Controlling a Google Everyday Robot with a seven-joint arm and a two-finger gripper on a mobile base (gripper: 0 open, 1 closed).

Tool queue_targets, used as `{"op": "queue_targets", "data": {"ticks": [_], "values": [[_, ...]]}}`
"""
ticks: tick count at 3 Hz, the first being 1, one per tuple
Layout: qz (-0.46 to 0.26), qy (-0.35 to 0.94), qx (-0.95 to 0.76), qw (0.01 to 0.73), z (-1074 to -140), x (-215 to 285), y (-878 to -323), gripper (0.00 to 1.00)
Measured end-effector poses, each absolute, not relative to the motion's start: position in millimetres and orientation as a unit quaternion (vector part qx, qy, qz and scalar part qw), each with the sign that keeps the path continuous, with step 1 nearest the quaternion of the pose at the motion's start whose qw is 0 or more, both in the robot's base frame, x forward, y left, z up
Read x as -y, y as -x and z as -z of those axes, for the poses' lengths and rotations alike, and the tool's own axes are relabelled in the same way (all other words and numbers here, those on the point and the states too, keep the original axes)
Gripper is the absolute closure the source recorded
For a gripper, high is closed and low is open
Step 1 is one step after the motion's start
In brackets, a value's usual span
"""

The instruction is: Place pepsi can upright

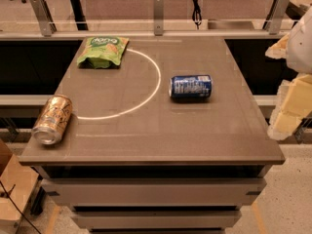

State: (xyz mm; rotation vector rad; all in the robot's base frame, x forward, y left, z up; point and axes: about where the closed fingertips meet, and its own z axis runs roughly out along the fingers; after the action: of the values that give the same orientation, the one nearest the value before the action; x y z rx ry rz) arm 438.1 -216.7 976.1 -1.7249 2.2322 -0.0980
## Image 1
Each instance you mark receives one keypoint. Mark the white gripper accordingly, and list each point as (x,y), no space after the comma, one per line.
(301,46)

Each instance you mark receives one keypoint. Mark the blue pepsi can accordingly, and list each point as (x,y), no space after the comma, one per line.
(191,86)

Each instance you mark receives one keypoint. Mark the gold soda can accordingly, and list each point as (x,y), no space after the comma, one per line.
(53,119)

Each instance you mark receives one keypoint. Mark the green chip bag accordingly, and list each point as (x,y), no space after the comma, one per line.
(103,51)

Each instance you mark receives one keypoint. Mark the grey table drawer cabinet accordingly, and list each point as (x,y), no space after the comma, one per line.
(110,205)

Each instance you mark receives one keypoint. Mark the black desk leg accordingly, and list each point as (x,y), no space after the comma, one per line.
(78,15)

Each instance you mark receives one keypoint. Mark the cardboard box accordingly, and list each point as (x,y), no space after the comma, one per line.
(18,183)

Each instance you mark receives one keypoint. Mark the right metal rail bracket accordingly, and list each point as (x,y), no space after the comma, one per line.
(275,21)

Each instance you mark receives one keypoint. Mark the metal rail bracket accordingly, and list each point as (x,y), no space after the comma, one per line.
(158,17)
(275,21)
(42,13)

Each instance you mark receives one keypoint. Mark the middle metal rail bracket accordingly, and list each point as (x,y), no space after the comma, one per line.
(158,17)

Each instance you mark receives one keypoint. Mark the left metal rail bracket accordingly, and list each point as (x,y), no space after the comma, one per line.
(42,13)

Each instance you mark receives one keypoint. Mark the metal guard rail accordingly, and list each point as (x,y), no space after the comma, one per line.
(81,34)

